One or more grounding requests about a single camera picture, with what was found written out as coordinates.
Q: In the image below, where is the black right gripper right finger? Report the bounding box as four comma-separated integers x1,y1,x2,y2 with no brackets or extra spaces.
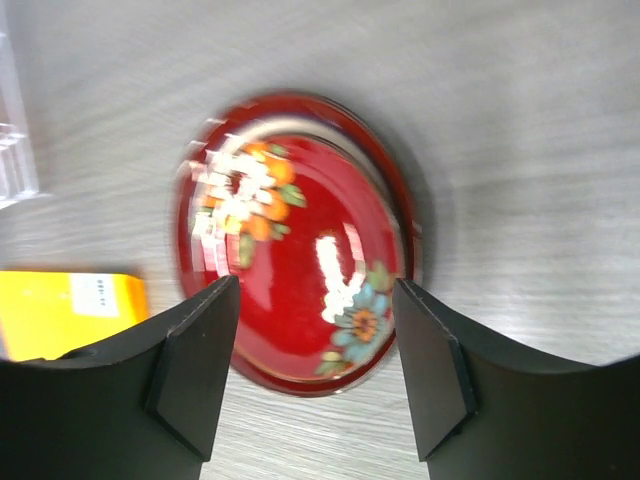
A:
392,279,639,479

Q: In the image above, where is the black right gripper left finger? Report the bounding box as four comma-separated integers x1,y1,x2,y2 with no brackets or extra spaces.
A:
1,276,241,480

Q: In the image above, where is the large red cream plate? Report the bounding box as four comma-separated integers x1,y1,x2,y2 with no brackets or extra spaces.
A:
202,88,426,284

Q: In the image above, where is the red floral plate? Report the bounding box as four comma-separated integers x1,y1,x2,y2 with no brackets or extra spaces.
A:
174,113,406,397

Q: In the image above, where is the yellow board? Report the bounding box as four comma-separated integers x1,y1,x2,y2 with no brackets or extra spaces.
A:
1,271,150,362

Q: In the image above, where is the white wire dish rack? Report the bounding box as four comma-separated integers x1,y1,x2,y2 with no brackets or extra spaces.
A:
1,1,48,210

